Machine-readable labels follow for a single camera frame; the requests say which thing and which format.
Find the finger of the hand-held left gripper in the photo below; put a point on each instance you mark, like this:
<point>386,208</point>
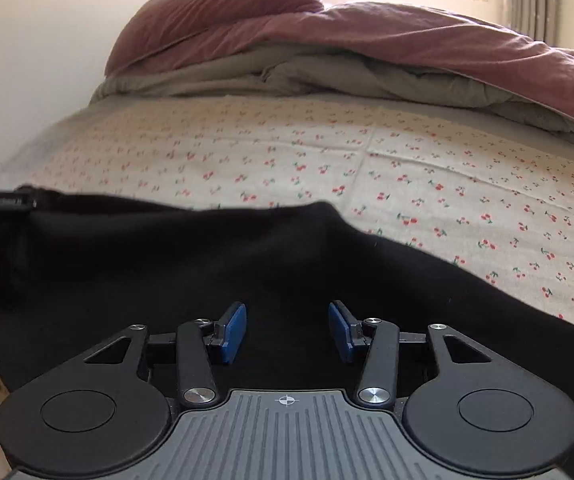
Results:
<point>2,201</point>

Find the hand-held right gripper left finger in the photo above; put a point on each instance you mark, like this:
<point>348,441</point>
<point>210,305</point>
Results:
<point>231,332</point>

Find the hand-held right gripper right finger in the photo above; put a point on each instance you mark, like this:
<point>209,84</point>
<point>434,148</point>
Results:
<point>342,332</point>

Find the black pants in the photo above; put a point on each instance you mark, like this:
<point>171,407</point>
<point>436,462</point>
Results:
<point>167,260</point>

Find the cherry print sheet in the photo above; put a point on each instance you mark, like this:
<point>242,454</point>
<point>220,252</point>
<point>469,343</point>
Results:
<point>317,160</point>

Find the pink pillow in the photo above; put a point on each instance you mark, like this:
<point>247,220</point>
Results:
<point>207,15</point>

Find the pink and grey duvet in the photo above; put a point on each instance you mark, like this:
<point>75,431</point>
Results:
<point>367,45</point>

